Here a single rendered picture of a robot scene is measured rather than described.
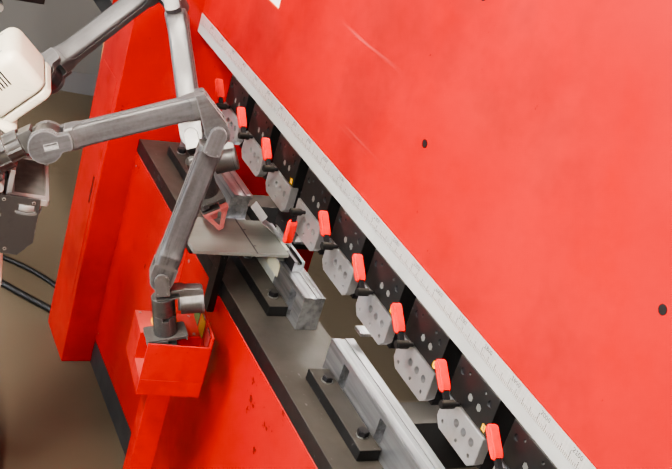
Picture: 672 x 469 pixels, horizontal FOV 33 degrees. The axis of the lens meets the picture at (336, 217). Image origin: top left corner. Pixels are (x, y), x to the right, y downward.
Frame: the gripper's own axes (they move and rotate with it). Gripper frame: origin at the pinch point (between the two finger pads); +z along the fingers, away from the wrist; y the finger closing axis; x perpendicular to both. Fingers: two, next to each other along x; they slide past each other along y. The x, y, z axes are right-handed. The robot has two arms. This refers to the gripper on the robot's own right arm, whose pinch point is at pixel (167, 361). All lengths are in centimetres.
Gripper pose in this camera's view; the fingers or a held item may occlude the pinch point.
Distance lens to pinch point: 288.0
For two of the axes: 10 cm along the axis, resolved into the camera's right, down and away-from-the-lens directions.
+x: -2.8, -4.8, 8.3
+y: 9.6, -1.3, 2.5
